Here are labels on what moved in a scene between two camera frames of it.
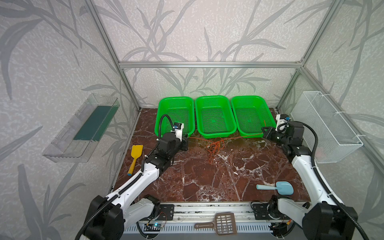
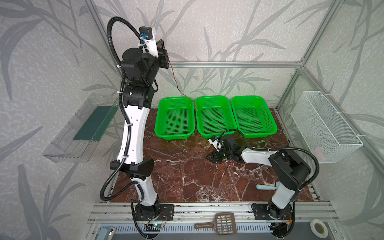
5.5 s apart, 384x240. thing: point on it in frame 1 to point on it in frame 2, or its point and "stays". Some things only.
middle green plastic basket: [214, 116] stays
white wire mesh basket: [335, 139] stays
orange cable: [217, 145] to [220, 168]
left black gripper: [184, 144] to [163, 54]
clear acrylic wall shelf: [76, 142] stays
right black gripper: [268, 133] to [220, 150]
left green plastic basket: [181, 110] stays
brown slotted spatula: [224, 224] stays
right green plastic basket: [252, 114] stays
